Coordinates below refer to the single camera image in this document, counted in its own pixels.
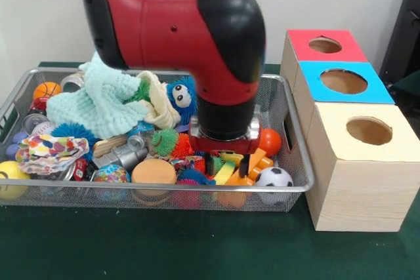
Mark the black upright panel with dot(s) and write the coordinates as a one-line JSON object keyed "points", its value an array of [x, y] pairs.
{"points": [[403, 31]]}

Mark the cream knitted cloth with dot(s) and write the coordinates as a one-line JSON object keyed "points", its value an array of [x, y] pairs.
{"points": [[160, 109]]}

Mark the wooden box with three holes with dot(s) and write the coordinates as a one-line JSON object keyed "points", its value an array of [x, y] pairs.
{"points": [[361, 194]]}

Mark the small orange basketball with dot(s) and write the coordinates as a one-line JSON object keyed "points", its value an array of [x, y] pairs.
{"points": [[46, 90]]}

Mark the dark green table cloth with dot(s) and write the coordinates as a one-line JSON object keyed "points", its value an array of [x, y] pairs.
{"points": [[410, 93], [197, 244]]}

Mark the orange plastic block toy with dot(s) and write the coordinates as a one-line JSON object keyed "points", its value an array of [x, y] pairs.
{"points": [[260, 162]]}

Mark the black and white soccer ball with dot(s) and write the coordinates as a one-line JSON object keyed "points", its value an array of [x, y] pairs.
{"points": [[274, 176]]}

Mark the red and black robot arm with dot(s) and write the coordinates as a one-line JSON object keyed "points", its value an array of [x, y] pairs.
{"points": [[164, 31]]}

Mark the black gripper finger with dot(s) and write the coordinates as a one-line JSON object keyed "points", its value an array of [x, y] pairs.
{"points": [[209, 163], [244, 166]]}

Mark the yellow printed ball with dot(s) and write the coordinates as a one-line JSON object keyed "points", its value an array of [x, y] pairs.
{"points": [[10, 170]]}

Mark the blue spiky toy with eyes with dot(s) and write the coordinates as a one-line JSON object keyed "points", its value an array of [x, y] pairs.
{"points": [[187, 112]]}

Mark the mint green knitted cloth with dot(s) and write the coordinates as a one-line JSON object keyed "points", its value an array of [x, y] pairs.
{"points": [[98, 103]]}

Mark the red ball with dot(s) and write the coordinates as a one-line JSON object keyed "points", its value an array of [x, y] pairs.
{"points": [[273, 142]]}

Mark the colourful patterned cloth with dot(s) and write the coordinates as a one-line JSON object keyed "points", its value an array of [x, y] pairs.
{"points": [[49, 152]]}

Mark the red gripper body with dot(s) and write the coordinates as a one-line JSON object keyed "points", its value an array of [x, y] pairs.
{"points": [[226, 146]]}

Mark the orange foam disc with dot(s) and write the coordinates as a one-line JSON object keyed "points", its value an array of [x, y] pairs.
{"points": [[154, 170]]}

